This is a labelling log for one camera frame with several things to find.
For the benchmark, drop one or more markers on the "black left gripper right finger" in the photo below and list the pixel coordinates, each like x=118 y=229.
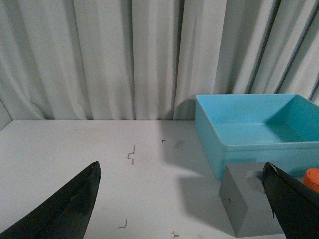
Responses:
x=295 y=205

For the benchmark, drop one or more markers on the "blue plastic box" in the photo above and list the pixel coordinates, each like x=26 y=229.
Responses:
x=248 y=128

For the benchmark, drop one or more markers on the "gray block with round hole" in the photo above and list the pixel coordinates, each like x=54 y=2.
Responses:
x=245 y=202

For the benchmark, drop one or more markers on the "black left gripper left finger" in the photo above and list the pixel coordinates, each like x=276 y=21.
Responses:
x=65 y=214

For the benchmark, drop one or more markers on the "orange cylinder part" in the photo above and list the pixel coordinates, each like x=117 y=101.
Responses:
x=311 y=179

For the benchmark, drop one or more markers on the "white curtain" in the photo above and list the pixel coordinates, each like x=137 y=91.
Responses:
x=148 y=59

